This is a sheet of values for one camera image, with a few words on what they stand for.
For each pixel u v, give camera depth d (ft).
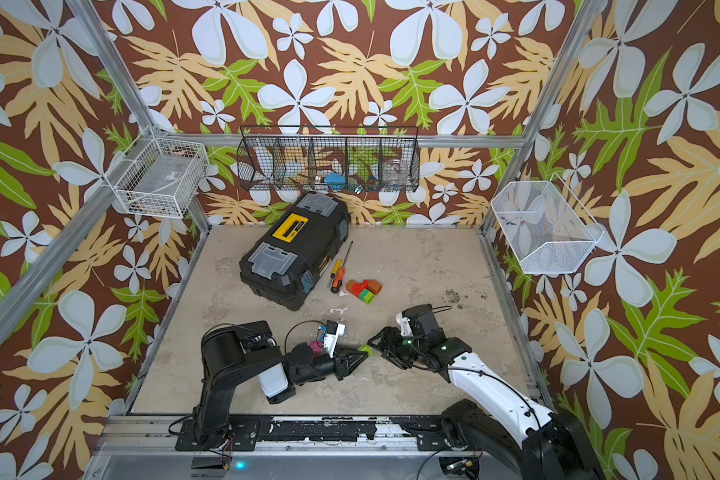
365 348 2.67
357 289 3.26
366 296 3.21
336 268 3.52
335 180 3.11
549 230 2.71
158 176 2.83
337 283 3.32
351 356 2.56
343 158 3.13
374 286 3.29
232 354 1.72
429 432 2.42
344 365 2.47
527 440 1.34
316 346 2.50
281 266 2.83
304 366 2.22
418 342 2.12
